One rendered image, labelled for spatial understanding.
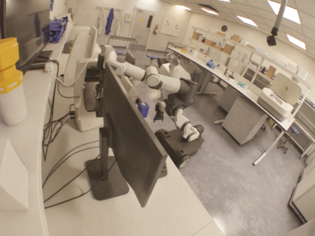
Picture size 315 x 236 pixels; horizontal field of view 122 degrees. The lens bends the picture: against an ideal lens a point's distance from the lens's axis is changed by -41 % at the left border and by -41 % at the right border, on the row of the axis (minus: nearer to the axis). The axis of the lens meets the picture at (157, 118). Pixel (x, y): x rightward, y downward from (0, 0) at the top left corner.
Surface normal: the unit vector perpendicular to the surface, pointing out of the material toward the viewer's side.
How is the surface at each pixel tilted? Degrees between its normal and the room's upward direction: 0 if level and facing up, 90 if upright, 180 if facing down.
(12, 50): 90
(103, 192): 0
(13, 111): 93
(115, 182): 0
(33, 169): 0
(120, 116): 53
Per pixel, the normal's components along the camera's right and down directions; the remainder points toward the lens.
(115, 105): -0.52, -0.39
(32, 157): 0.25, -0.78
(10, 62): 0.94, 0.35
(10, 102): 0.79, 0.54
